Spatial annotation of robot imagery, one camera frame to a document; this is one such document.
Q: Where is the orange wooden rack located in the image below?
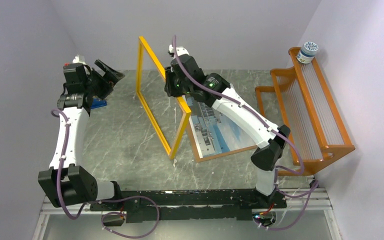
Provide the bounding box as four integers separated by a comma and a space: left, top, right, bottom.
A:
255, 47, 356, 176

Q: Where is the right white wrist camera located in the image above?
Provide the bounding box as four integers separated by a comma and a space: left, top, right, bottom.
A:
168, 44, 189, 58

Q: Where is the aluminium extrusion frame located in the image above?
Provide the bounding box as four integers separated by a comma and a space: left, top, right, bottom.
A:
31, 188, 340, 240

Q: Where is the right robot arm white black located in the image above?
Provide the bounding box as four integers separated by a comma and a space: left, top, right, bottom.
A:
164, 52, 291, 208

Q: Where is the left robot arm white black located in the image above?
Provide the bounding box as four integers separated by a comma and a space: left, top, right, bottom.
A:
38, 55, 125, 210

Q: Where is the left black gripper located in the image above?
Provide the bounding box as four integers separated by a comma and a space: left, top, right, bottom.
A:
84, 60, 125, 101

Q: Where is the yellow wooden picture frame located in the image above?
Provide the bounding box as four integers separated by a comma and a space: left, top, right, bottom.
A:
135, 35, 192, 161

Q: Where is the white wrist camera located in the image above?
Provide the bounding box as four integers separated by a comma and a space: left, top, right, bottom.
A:
64, 54, 86, 66
168, 44, 189, 58

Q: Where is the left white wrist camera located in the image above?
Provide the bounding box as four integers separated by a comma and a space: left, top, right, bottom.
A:
64, 54, 86, 66

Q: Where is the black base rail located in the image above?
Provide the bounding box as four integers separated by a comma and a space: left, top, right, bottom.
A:
90, 188, 287, 223

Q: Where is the brown frame backing board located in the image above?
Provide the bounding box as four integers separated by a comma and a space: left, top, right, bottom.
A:
185, 96, 259, 164

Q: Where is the small blue white jar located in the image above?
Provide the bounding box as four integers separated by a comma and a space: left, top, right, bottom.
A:
296, 41, 319, 64

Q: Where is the building and sky photo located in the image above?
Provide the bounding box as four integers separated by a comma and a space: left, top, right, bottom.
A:
187, 96, 257, 158

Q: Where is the blue stapler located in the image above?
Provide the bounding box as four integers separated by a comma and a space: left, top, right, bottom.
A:
90, 98, 107, 109

